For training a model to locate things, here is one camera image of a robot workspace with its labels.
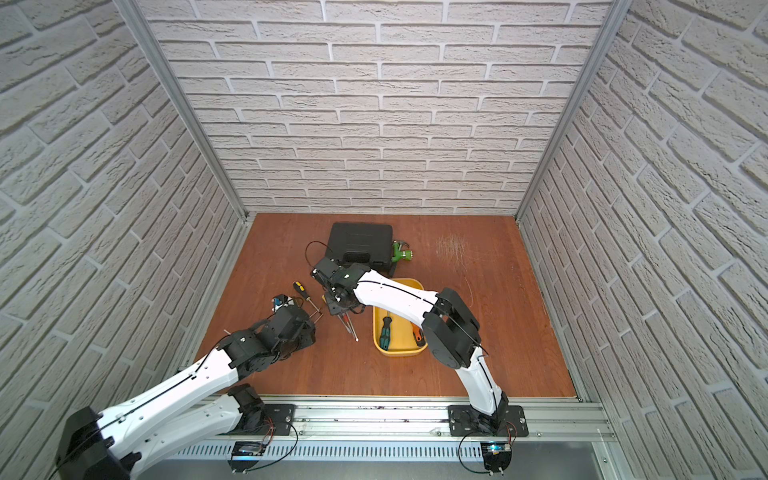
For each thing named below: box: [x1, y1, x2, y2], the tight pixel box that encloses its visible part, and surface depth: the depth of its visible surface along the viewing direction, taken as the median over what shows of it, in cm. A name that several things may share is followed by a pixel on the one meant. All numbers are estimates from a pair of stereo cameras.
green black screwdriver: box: [380, 316, 392, 351], surface depth 88 cm
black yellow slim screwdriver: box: [292, 281, 320, 312], surface depth 99 cm
